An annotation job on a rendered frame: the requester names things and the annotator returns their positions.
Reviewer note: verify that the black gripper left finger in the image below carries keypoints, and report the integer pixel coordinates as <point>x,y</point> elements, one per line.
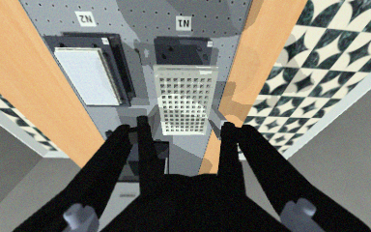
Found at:
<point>79,206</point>

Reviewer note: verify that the white flat rectangular plate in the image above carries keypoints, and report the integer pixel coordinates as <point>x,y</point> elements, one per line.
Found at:
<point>90,74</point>

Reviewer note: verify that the white well plate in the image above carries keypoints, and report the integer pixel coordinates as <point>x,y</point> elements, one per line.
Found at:
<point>185,95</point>

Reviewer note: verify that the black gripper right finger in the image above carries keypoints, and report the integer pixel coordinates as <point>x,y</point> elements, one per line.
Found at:
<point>300,206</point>

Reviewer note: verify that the white label with black n2 text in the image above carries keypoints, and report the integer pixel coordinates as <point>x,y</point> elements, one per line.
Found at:
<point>85,18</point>

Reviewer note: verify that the white label with black letters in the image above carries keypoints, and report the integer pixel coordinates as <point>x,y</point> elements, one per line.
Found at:
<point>183,23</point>

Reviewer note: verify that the grey flat base plate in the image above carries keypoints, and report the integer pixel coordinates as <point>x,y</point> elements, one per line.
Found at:
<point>138,22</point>

